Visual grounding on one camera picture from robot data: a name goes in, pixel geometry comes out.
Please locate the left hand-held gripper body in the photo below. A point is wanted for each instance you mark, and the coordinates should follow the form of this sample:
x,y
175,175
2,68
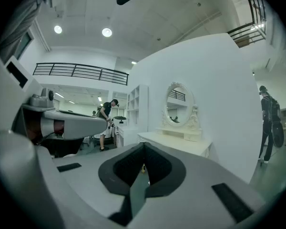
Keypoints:
x,y
2,99

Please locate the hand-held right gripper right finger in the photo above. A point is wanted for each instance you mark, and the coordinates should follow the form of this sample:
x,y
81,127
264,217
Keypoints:
x,y
193,199

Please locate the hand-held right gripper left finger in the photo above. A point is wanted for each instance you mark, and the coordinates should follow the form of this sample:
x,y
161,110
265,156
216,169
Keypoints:
x,y
85,175

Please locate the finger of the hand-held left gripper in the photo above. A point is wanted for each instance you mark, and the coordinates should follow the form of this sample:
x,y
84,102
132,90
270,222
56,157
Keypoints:
x,y
85,126

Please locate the white open shelf unit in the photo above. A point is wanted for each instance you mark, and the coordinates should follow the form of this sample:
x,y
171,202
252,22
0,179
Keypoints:
x,y
139,104

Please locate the white low cabinet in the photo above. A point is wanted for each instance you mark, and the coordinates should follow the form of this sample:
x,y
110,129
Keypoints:
x,y
127,135

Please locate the long black balcony railing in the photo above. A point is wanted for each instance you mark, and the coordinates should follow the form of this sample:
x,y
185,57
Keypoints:
x,y
85,71

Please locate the white dressing table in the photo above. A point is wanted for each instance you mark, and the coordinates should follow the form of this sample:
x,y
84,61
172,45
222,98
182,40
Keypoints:
x,y
176,143

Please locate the ornate white oval mirror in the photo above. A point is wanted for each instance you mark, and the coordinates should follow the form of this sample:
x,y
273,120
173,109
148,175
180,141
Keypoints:
x,y
193,123

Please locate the grey curtain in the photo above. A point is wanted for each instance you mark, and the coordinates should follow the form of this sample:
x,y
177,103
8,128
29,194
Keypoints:
x,y
21,18

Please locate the round ceiling light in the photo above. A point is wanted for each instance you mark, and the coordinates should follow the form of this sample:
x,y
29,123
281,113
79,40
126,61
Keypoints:
x,y
58,29
106,32

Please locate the cardboard box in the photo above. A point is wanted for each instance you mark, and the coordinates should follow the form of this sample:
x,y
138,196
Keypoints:
x,y
243,42

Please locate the black corner balcony railing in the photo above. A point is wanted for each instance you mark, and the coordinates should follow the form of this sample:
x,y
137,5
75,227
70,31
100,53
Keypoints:
x,y
255,30

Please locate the grey gripper camera module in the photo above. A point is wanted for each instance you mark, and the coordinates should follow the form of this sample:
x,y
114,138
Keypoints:
x,y
41,100

